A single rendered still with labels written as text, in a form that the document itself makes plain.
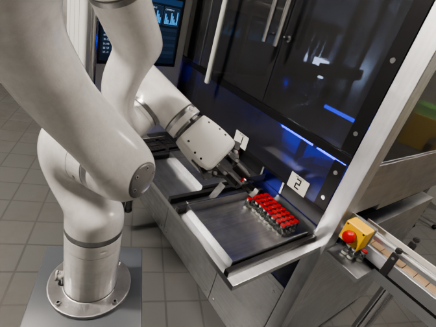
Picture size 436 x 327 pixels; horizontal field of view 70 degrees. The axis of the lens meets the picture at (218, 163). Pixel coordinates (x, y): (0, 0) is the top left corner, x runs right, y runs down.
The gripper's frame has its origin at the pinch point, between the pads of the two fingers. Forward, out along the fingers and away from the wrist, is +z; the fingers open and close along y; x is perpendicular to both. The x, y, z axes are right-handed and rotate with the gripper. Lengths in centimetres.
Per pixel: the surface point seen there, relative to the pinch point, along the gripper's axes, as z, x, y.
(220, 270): 17.3, -24.7, 12.9
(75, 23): -82, -51, -20
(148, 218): -8, -172, -5
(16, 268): -39, -140, 68
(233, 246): 17.4, -30.6, 3.8
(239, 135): -5, -54, -39
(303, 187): 23.7, -31.0, -29.5
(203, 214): 4.9, -40.4, 0.6
